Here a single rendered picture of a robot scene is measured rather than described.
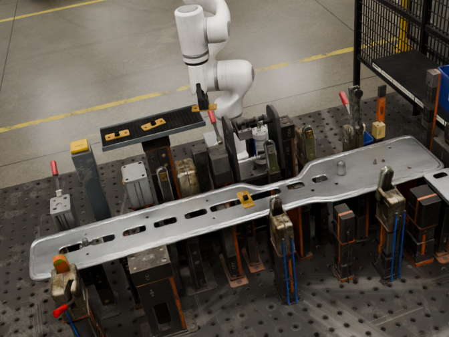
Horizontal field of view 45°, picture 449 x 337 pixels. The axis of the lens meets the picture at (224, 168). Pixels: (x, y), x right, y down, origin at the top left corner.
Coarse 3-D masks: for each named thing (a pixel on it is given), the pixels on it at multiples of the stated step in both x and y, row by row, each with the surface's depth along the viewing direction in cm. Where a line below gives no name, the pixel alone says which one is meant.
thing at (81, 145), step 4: (80, 140) 190; (84, 140) 189; (72, 144) 188; (76, 144) 188; (80, 144) 187; (84, 144) 187; (72, 148) 186; (76, 148) 186; (80, 148) 186; (84, 148) 186; (88, 148) 187; (72, 152) 185
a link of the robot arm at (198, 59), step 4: (208, 52) 165; (184, 56) 163; (188, 56) 162; (192, 56) 162; (196, 56) 162; (200, 56) 162; (204, 56) 163; (208, 56) 165; (184, 60) 165; (188, 60) 163; (192, 60) 163; (196, 60) 163; (200, 60) 163; (204, 60) 164
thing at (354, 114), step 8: (352, 88) 185; (360, 88) 184; (352, 96) 185; (360, 96) 182; (352, 104) 186; (360, 104) 187; (352, 112) 188; (360, 112) 188; (352, 120) 189; (360, 120) 190; (360, 128) 191
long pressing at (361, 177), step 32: (320, 160) 189; (352, 160) 187; (416, 160) 183; (224, 192) 182; (256, 192) 180; (288, 192) 178; (320, 192) 176; (352, 192) 174; (96, 224) 177; (128, 224) 175; (192, 224) 171; (224, 224) 170; (32, 256) 169; (96, 256) 165
